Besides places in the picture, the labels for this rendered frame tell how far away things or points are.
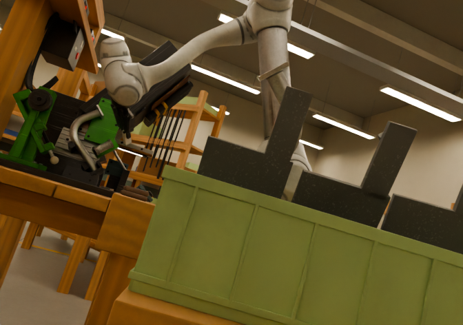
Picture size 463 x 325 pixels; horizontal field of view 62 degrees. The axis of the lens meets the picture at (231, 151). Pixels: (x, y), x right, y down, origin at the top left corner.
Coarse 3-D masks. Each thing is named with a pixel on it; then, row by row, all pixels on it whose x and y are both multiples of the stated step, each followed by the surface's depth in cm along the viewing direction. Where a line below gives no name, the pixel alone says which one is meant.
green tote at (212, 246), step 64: (192, 192) 52; (256, 192) 52; (192, 256) 51; (256, 256) 51; (320, 256) 52; (384, 256) 53; (448, 256) 53; (256, 320) 50; (320, 320) 50; (384, 320) 51; (448, 320) 52
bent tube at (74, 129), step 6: (96, 108) 163; (84, 114) 158; (90, 114) 159; (96, 114) 160; (102, 114) 160; (78, 120) 156; (84, 120) 158; (72, 126) 155; (78, 126) 156; (72, 132) 154; (72, 138) 153; (78, 138) 154; (78, 144) 153; (78, 150) 153; (84, 150) 153; (84, 156) 152; (90, 156) 154; (90, 162) 152; (90, 168) 152; (96, 168) 152
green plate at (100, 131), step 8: (104, 104) 166; (104, 112) 165; (112, 112) 166; (96, 120) 163; (104, 120) 164; (112, 120) 165; (88, 128) 160; (96, 128) 161; (104, 128) 162; (112, 128) 164; (88, 136) 159; (96, 136) 160; (104, 136) 161; (112, 136) 162
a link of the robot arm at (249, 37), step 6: (246, 12) 140; (240, 18) 143; (246, 18) 140; (240, 24) 142; (246, 24) 141; (246, 30) 142; (252, 30) 141; (246, 36) 143; (252, 36) 143; (246, 42) 146; (252, 42) 147
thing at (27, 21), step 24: (0, 0) 107; (24, 0) 137; (24, 24) 136; (0, 48) 133; (24, 48) 135; (0, 72) 132; (24, 72) 143; (72, 72) 236; (0, 96) 131; (72, 96) 234; (0, 120) 136
